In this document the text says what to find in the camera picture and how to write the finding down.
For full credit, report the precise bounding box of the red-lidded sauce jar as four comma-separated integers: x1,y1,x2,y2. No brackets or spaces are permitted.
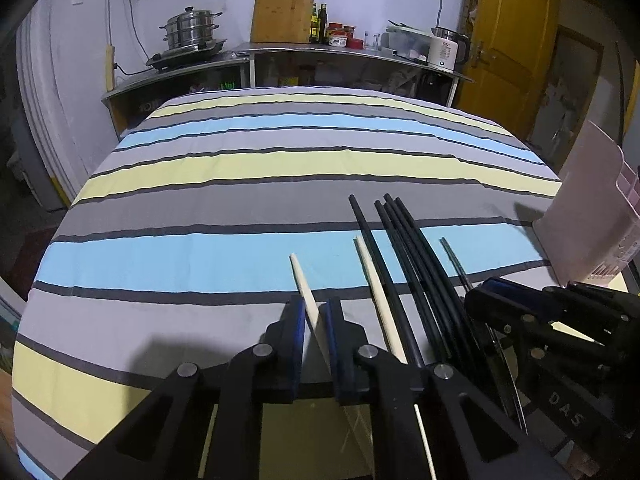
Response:
327,22,357,48

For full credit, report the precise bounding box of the steel steamer pot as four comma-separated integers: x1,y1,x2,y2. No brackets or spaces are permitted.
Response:
160,6,223,52

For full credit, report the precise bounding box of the steel kitchen table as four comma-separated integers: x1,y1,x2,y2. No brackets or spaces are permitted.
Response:
227,41,476,108

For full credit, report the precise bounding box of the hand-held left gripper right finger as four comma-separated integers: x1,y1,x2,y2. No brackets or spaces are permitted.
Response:
322,300,573,480

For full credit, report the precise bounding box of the white electric kettle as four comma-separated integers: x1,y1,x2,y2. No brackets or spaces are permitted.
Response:
427,27,471,73

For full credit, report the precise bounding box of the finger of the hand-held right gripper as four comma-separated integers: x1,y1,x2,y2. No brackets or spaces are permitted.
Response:
464,276,557,377
542,281,640,377

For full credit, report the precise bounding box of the grey metal-tipped chopstick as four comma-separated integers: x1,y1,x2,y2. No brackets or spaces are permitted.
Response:
440,237,529,435

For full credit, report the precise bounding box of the wooden door frame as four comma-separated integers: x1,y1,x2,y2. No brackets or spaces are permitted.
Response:
530,0,626,161

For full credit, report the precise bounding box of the wooden counter shelf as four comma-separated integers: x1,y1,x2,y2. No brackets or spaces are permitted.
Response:
101,52,251,141

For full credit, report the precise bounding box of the black gas stove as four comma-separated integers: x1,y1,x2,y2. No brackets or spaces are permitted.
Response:
146,39,228,67

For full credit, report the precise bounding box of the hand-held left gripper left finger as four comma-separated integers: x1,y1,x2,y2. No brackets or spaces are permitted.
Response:
65,295,306,480

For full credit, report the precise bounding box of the wooden cutting board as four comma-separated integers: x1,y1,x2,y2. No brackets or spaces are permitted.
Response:
250,0,317,44

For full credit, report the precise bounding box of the pink chopstick holder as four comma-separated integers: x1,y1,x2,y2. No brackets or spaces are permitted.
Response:
532,120,640,286

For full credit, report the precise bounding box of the striped tablecloth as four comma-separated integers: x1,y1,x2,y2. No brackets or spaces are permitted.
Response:
10,85,631,480

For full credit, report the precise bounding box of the yellow wooden door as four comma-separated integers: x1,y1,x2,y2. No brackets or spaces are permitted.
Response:
457,0,559,136

